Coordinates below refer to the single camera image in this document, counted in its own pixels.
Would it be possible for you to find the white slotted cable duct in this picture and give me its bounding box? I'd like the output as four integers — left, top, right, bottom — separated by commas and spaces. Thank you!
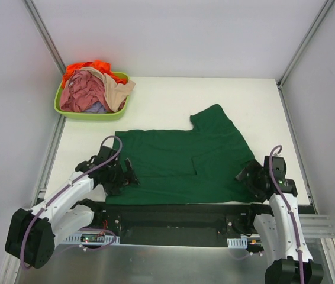
227, 238, 248, 249
62, 233, 120, 246

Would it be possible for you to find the left white slotted cable duct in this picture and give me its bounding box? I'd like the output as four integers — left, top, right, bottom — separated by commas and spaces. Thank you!
62, 233, 120, 246

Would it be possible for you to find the lime green plastic basket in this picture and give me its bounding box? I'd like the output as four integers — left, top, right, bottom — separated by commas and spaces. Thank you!
54, 73, 129, 121

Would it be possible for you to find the left aluminium frame post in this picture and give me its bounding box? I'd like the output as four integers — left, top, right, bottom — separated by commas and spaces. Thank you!
23, 0, 66, 205

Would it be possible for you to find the orange t shirt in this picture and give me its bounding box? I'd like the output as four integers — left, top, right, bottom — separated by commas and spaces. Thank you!
61, 60, 129, 88

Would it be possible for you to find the aluminium front rail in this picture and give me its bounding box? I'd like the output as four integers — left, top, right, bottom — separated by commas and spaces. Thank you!
299, 214, 335, 238

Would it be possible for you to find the beige t shirt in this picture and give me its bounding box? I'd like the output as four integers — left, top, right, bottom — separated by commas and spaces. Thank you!
80, 67, 136, 112

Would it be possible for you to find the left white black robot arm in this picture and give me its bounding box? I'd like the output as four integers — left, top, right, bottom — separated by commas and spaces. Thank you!
5, 146, 140, 269

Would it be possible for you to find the pink t shirt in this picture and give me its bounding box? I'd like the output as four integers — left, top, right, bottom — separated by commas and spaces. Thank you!
59, 69, 114, 113

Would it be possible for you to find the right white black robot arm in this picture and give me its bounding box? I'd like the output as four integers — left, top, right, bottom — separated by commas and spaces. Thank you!
236, 156, 324, 283

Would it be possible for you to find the dark green t shirt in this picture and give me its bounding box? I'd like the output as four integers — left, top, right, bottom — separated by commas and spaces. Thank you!
105, 104, 256, 205

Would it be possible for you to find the right aluminium frame post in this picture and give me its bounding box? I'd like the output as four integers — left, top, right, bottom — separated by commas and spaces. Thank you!
276, 0, 335, 213

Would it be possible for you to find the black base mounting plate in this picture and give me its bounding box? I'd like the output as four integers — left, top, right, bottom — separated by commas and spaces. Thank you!
80, 199, 272, 247

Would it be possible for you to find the aluminium frame post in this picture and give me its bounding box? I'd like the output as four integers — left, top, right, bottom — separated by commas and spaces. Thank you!
23, 0, 66, 205
276, 0, 335, 213

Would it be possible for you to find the right white slotted cable duct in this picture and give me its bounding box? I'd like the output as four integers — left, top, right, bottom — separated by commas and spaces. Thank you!
227, 238, 248, 249

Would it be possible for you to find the lavender t shirt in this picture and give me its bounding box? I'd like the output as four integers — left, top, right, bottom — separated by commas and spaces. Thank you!
83, 101, 108, 114

